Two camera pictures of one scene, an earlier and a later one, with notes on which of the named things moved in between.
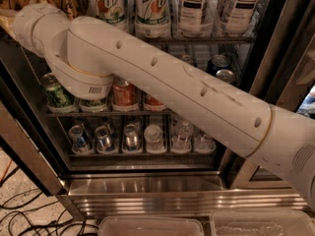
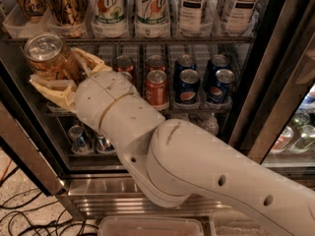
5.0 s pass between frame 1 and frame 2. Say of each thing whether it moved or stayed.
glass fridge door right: stayed
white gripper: moved
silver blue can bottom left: stayed
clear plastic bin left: stayed
